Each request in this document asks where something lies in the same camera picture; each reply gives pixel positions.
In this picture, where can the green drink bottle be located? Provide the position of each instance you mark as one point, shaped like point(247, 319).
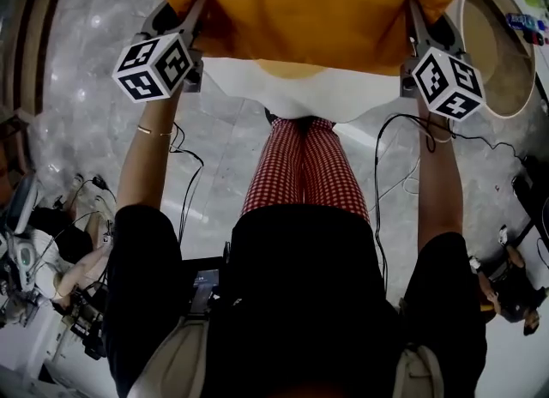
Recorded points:
point(536, 0)

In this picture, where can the person's red checked trousers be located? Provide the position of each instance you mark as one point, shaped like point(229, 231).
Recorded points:
point(279, 173)

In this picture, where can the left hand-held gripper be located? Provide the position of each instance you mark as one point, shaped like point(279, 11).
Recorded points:
point(150, 74)

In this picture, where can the wooden step platform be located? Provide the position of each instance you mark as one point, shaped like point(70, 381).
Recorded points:
point(30, 44)

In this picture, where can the person's right forearm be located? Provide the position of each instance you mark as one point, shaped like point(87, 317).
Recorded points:
point(439, 190)

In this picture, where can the person's black shirt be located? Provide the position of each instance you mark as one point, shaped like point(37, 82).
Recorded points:
point(300, 302)

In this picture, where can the dark red-capped drink bottle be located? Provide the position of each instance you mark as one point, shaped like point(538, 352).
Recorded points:
point(536, 38)

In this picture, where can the white egg-shaped seat cushion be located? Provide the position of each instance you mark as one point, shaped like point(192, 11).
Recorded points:
point(343, 96)

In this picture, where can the orange pillow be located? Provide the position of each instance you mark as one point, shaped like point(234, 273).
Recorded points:
point(309, 10)

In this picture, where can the round wooden basket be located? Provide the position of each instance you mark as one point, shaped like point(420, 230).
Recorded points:
point(502, 70)

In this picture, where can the person's left forearm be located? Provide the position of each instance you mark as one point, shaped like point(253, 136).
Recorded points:
point(141, 169)

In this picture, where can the black waist-mounted device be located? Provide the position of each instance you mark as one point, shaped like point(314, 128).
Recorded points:
point(206, 285)

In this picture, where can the blue-labelled drink bottle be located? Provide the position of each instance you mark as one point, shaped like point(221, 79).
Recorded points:
point(523, 22)

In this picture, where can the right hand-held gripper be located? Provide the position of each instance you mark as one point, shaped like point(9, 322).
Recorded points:
point(450, 87)

